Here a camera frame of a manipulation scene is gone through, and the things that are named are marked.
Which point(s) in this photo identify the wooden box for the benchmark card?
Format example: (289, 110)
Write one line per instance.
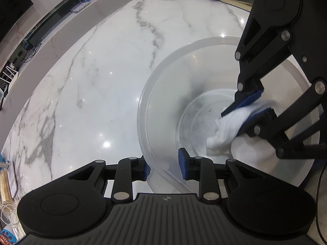
(5, 187)

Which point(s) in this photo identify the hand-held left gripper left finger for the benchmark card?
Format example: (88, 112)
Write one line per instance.
(147, 172)

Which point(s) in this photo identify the white remote control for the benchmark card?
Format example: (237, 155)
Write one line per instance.
(12, 181)

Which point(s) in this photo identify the white router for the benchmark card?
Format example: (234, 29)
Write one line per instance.
(9, 77)

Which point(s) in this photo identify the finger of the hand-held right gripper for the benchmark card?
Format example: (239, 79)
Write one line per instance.
(263, 123)
(249, 99)

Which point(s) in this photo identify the black television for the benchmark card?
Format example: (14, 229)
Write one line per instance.
(10, 5)

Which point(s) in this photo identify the grey book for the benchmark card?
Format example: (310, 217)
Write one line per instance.
(80, 7)

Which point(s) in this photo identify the white cloth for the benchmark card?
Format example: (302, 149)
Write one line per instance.
(224, 132)

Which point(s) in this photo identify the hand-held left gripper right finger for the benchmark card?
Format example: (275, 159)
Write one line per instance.
(182, 164)

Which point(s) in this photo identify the clear plastic bowl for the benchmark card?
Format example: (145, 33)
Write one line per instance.
(166, 94)

